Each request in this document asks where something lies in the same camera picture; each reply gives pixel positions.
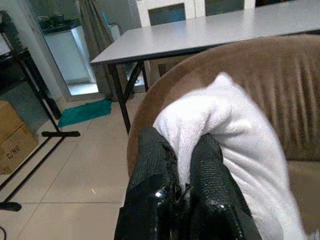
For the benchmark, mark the cardboard box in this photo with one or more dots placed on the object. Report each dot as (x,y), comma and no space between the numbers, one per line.
(12,140)

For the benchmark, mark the white pillow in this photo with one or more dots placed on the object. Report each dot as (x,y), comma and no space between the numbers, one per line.
(232,130)

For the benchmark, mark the white kitchen counter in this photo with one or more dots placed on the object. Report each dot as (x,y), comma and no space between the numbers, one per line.
(67,50)

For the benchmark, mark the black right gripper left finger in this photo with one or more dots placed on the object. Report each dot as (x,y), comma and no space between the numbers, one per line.
(150,170)

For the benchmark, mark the brown sofa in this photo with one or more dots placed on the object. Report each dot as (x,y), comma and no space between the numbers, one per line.
(262,75)

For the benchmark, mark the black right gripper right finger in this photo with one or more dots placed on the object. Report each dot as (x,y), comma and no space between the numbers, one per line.
(212,175)

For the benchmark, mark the black metal rack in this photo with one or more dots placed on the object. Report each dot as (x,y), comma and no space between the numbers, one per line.
(27,105)

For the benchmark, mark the white cabinet with glass doors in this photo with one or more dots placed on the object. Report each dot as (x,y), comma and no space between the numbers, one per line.
(170,12)

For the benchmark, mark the grey folding table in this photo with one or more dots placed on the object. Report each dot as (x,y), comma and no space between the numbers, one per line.
(190,35)

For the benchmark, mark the teal floor mat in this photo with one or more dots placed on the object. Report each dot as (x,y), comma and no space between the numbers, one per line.
(85,112)

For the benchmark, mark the beige curtain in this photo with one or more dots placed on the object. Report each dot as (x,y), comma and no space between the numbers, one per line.
(96,27)

